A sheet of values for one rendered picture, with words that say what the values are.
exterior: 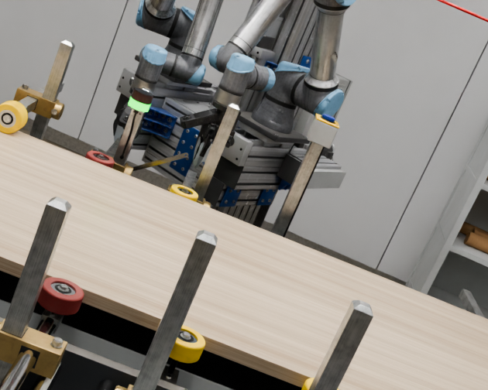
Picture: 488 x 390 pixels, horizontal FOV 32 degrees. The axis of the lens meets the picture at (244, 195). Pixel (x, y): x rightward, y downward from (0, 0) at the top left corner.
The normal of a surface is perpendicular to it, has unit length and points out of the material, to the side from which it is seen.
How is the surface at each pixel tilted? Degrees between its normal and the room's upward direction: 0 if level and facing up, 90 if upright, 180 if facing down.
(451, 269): 90
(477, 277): 90
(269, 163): 90
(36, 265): 90
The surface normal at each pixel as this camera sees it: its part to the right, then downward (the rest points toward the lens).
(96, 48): -0.14, 0.25
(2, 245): 0.38, -0.88
